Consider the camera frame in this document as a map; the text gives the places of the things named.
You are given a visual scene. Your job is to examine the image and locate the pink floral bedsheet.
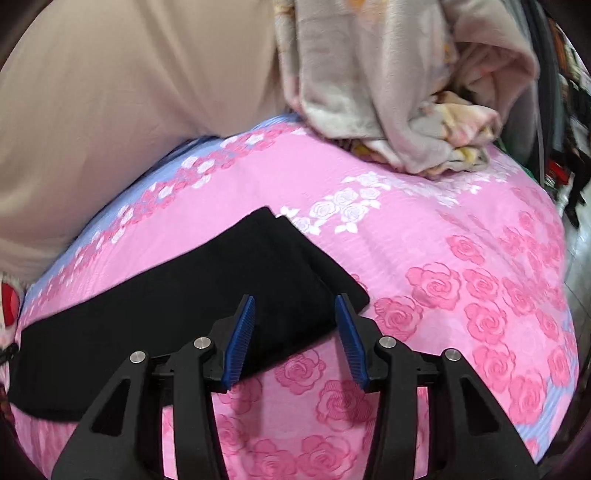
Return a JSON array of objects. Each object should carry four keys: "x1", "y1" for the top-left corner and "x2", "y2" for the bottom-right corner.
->
[{"x1": 9, "y1": 113, "x2": 580, "y2": 480}]

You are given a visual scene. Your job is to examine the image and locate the dark cloth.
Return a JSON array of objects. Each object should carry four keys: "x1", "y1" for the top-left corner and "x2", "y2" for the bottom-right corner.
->
[{"x1": 501, "y1": 0, "x2": 568, "y2": 176}]

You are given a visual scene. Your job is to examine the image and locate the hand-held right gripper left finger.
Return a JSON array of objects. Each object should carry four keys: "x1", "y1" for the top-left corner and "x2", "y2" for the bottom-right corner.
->
[{"x1": 51, "y1": 295, "x2": 256, "y2": 480}]

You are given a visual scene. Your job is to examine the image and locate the black pants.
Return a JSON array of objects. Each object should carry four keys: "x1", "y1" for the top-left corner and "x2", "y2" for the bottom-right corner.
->
[{"x1": 8, "y1": 206, "x2": 371, "y2": 422}]

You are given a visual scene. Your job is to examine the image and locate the beige curtain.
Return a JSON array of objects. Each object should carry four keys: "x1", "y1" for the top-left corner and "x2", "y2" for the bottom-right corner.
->
[{"x1": 0, "y1": 0, "x2": 296, "y2": 282}]

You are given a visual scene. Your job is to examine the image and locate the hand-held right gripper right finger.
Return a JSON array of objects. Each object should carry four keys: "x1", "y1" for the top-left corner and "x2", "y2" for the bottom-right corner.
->
[{"x1": 335, "y1": 294, "x2": 541, "y2": 480}]

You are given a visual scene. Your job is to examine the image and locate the white cartoon cat pillow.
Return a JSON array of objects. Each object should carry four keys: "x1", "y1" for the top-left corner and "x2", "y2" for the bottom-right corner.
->
[{"x1": 0, "y1": 272, "x2": 24, "y2": 347}]

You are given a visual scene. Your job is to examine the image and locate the grey floral fleece blanket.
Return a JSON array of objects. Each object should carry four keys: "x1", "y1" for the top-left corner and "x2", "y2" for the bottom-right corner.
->
[{"x1": 277, "y1": 0, "x2": 541, "y2": 181}]

